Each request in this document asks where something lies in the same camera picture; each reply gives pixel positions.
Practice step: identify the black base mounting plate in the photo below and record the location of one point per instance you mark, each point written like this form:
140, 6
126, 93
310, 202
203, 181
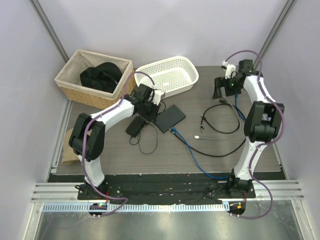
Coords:
174, 191

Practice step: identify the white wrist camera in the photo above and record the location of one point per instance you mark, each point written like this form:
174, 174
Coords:
157, 96
228, 68

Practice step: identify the beige cap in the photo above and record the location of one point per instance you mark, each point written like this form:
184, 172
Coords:
68, 155

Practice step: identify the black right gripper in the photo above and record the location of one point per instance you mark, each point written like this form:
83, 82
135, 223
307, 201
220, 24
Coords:
221, 82

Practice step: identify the wicker basket with liner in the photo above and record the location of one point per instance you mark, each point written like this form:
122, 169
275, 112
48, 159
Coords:
69, 81

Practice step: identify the black power adapter brick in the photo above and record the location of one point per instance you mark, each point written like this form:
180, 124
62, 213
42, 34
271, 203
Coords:
135, 126

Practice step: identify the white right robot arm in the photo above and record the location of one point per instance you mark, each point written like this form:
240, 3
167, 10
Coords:
262, 124

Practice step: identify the black cap in basket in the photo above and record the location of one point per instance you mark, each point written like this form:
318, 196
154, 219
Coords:
104, 77

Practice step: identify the white perforated plastic basket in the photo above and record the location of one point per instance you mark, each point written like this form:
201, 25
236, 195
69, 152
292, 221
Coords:
173, 75

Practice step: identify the black network switch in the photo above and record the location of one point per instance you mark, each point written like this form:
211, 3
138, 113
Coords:
169, 118

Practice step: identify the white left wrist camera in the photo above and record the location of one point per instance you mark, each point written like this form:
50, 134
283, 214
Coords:
157, 96

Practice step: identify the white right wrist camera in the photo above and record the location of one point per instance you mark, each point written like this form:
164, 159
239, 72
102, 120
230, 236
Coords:
228, 68

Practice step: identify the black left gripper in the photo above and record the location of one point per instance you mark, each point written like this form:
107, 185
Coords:
152, 116

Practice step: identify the aluminium front rail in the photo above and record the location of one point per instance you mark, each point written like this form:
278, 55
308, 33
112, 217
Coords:
71, 197

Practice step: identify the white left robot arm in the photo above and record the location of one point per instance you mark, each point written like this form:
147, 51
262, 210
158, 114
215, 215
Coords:
88, 135

